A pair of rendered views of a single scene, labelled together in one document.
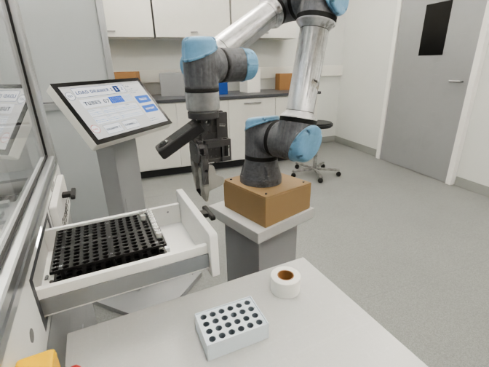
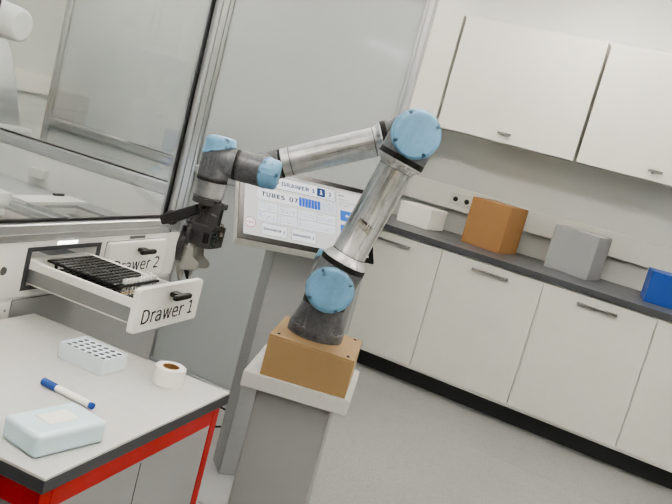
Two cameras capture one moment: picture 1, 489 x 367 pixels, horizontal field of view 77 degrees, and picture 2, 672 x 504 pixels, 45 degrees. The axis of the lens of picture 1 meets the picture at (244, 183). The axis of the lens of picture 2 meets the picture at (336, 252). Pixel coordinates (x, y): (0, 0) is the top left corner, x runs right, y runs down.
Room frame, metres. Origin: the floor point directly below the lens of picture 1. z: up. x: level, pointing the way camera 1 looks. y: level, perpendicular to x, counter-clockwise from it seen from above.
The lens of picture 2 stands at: (-0.45, -1.51, 1.42)
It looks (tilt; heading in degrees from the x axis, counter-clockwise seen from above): 9 degrees down; 44
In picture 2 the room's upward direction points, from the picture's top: 15 degrees clockwise
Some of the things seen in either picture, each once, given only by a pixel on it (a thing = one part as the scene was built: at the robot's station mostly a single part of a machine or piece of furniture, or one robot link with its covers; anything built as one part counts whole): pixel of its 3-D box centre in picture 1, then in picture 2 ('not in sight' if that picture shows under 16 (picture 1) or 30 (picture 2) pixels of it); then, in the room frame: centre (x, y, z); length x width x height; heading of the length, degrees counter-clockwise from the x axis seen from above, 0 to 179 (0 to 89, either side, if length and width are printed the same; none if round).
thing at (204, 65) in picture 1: (201, 65); (218, 159); (0.72, 0.09, 1.26); 0.09 x 0.08 x 0.11; 135
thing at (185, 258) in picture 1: (108, 251); (99, 282); (0.61, 0.32, 0.86); 0.40 x 0.26 x 0.06; 115
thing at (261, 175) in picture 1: (260, 167); (320, 316); (1.05, -0.06, 0.91); 0.15 x 0.15 x 0.10
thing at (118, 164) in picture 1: (134, 212); (267, 359); (1.52, 0.60, 0.51); 0.50 x 0.45 x 1.02; 66
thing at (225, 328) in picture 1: (231, 325); (92, 355); (0.47, 0.03, 0.78); 0.12 x 0.08 x 0.04; 113
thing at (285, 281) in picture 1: (285, 282); (169, 374); (0.59, -0.09, 0.78); 0.07 x 0.07 x 0.04
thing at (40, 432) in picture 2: not in sight; (55, 428); (0.23, -0.30, 0.78); 0.15 x 0.10 x 0.04; 13
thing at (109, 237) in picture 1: (111, 248); (102, 281); (0.61, 0.31, 0.87); 0.22 x 0.18 x 0.06; 115
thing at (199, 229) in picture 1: (195, 227); (166, 304); (0.70, 0.13, 0.87); 0.29 x 0.02 x 0.11; 25
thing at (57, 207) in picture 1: (61, 205); (135, 258); (0.85, 0.55, 0.87); 0.29 x 0.02 x 0.11; 25
